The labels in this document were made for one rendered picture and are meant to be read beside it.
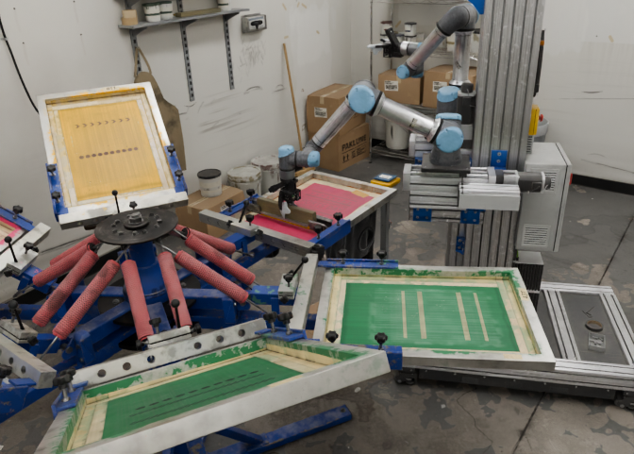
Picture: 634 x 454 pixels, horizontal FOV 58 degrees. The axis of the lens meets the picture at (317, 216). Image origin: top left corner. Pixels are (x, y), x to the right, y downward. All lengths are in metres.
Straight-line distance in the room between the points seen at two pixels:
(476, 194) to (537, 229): 0.51
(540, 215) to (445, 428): 1.16
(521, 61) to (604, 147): 3.24
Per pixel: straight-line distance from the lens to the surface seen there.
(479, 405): 3.26
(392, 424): 3.10
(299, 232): 2.76
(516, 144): 2.92
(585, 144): 5.99
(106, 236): 2.14
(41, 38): 4.20
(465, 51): 3.25
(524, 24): 2.81
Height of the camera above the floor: 2.21
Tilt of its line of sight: 25 degrees down
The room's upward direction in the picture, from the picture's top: 2 degrees counter-clockwise
